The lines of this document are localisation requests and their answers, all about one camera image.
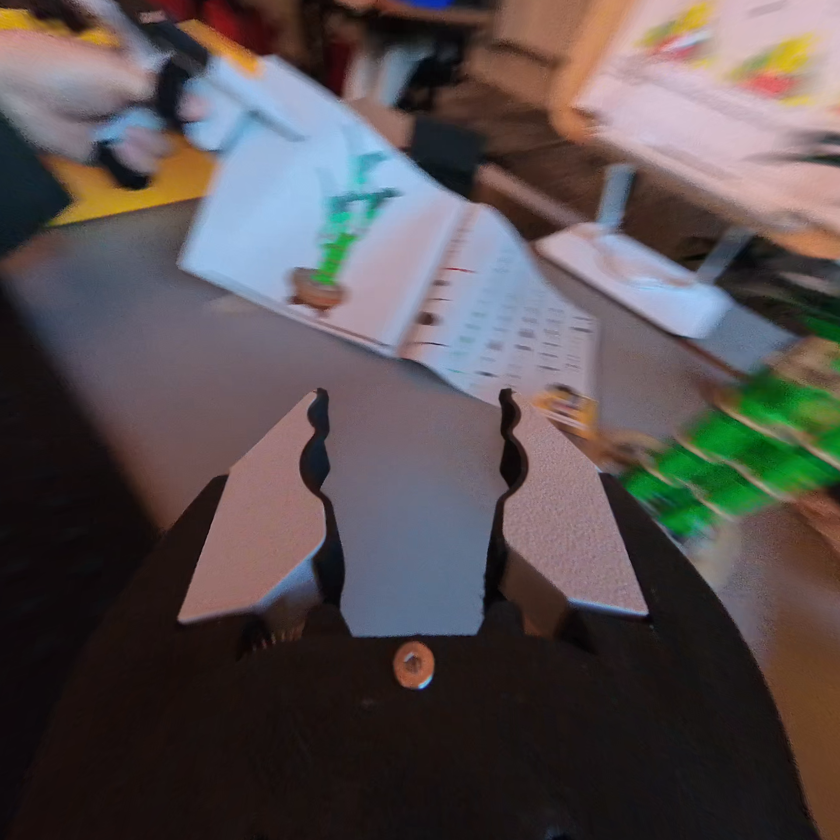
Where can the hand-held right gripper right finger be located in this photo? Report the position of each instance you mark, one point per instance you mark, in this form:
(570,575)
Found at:
(571,525)

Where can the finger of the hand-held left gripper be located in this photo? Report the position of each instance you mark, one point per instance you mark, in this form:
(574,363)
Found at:
(243,108)

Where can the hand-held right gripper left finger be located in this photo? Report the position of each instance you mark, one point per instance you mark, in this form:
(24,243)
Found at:
(256,525)

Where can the white instruction booklet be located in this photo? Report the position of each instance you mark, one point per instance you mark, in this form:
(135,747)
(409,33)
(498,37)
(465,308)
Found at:
(262,229)

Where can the green toy brick bamboo plant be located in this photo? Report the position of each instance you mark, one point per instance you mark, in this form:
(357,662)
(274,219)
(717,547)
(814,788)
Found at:
(735,446)

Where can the grey desk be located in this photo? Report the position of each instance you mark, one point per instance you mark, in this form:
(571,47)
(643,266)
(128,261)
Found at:
(164,367)
(754,341)

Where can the person's left hand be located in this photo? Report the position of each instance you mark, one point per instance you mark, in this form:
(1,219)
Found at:
(59,85)

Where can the small yellow printed card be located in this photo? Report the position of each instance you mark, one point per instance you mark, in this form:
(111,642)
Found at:
(564,410)

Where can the black studded mat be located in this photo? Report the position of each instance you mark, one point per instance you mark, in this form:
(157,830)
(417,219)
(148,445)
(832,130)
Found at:
(59,492)

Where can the printed paper sheet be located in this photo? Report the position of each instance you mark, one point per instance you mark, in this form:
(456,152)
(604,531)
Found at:
(709,79)

